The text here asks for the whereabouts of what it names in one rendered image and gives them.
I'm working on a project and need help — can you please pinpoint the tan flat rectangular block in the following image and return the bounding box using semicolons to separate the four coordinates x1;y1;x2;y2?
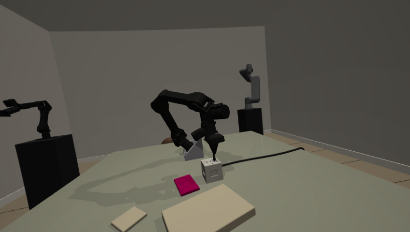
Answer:
111;206;147;232

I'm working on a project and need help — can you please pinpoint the beige flat rectangular slab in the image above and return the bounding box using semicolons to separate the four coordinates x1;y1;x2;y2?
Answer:
161;184;256;232

